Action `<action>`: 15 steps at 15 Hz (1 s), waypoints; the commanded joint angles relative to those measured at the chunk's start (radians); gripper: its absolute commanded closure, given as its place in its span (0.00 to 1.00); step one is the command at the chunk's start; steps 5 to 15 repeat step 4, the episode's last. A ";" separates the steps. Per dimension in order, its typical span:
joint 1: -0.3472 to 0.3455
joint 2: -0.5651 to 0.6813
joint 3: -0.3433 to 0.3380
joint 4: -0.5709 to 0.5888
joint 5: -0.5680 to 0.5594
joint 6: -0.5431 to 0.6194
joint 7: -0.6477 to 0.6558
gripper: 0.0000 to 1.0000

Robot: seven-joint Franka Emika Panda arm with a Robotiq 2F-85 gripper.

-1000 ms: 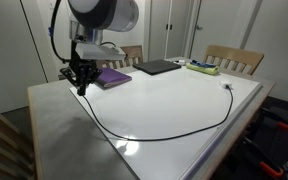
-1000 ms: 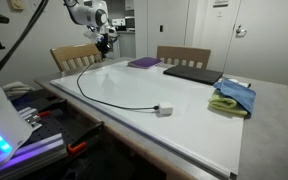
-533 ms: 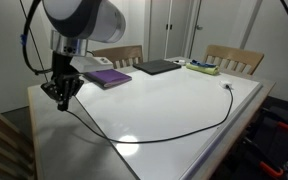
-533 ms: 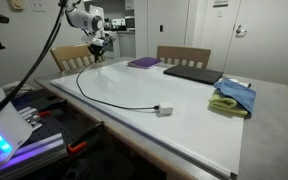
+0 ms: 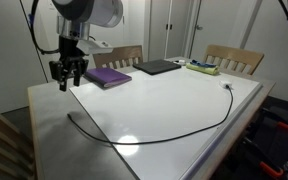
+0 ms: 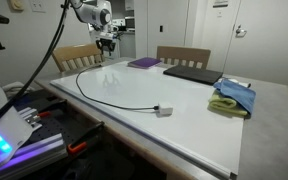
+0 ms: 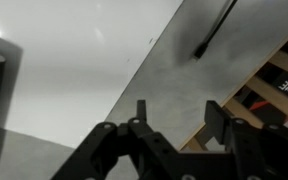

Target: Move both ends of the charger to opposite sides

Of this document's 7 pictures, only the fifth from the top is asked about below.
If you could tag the brown wooden chair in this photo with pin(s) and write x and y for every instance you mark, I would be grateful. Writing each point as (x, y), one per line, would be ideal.
(127, 53)

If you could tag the white whiteboard panel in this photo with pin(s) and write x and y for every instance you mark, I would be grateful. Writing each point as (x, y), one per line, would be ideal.
(157, 106)

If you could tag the dark wooden slatted chair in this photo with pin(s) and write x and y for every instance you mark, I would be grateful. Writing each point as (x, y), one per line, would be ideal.
(0, 140)

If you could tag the white charger power adapter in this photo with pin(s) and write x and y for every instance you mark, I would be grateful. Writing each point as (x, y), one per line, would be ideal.
(224, 83)

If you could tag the purple notebook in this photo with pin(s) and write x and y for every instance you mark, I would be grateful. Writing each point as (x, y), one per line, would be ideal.
(107, 76)

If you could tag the white closet door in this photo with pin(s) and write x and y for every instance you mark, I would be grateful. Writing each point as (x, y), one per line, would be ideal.
(180, 30)
(157, 30)

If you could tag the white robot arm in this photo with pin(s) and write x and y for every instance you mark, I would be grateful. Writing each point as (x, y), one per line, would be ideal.
(90, 10)

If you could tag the yellow green folded cloth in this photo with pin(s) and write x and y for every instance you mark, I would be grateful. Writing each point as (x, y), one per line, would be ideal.
(202, 70)

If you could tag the light wooden chair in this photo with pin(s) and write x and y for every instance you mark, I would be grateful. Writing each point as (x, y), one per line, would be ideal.
(234, 54)

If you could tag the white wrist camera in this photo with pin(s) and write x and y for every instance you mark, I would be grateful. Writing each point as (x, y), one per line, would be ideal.
(95, 46)

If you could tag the blue folded cloth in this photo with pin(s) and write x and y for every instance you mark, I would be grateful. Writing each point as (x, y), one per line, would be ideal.
(202, 63)

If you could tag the white wall light switch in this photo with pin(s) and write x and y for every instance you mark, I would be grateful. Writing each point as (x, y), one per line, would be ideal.
(50, 4)

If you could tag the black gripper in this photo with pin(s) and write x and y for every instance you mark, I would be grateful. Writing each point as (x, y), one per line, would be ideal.
(69, 50)

